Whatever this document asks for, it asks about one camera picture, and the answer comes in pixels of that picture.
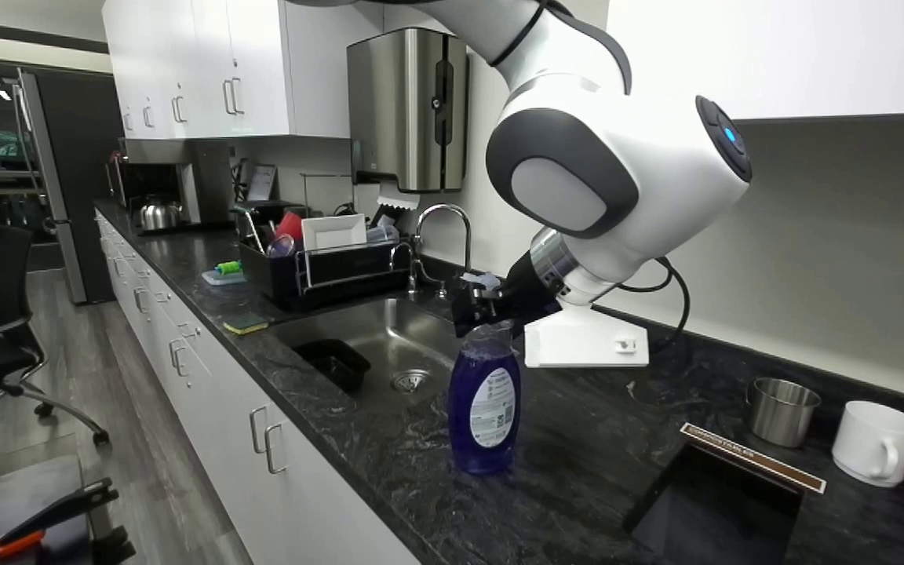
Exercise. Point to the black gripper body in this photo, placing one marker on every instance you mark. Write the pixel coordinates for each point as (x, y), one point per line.
(519, 297)

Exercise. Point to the blue dish soap bottle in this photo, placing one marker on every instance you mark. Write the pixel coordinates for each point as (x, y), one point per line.
(485, 398)

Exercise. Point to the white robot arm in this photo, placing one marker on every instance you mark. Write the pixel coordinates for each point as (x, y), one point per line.
(611, 176)

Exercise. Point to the black dish rack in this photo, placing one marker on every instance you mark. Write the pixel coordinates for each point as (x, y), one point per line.
(297, 279)

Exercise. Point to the chrome sink faucet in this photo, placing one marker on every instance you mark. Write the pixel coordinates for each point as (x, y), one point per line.
(439, 247)

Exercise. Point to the stainless steel sink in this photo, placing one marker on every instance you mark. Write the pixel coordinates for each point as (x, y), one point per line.
(409, 344)

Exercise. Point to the black sink tray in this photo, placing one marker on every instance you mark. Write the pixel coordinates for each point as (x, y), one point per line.
(338, 363)

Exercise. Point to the steel paper towel dispenser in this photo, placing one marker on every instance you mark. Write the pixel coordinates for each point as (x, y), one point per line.
(409, 108)

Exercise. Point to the red plastic cup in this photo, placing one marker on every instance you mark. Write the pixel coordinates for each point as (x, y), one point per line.
(291, 223)

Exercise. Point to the stainless steel cup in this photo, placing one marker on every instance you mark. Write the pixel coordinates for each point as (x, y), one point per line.
(782, 408)

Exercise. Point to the yellow green sponge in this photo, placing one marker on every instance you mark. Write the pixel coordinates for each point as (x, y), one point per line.
(242, 326)

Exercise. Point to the white lower cabinets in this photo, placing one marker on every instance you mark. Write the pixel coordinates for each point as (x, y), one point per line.
(283, 497)

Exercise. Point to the white cabinets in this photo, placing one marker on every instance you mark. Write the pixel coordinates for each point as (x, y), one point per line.
(229, 68)
(283, 497)

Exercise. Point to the white upper cabinet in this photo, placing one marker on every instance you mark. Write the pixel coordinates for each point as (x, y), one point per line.
(769, 58)

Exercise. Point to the white ceramic mug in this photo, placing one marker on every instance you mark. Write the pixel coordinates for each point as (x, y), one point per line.
(872, 444)

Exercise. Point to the coffee maker with carafe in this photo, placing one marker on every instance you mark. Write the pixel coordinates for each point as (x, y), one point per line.
(151, 192)

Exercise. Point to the far white upper cabinets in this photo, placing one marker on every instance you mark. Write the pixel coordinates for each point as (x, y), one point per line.
(229, 68)

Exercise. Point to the black office chair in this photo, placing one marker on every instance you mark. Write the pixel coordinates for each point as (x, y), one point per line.
(20, 349)

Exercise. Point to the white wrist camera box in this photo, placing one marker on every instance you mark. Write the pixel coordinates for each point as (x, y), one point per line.
(583, 337)

